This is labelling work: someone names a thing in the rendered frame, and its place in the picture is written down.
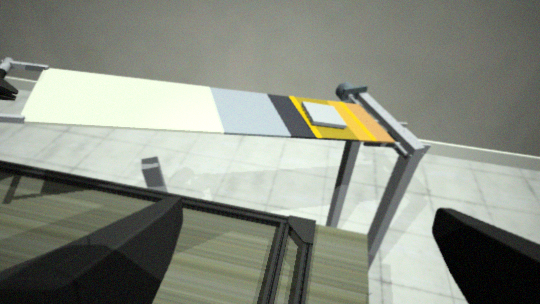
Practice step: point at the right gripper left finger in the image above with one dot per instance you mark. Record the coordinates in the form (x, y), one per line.
(121, 263)

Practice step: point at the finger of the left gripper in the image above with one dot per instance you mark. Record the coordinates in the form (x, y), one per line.
(7, 96)
(6, 87)

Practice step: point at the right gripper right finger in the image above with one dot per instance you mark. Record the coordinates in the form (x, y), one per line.
(489, 265)

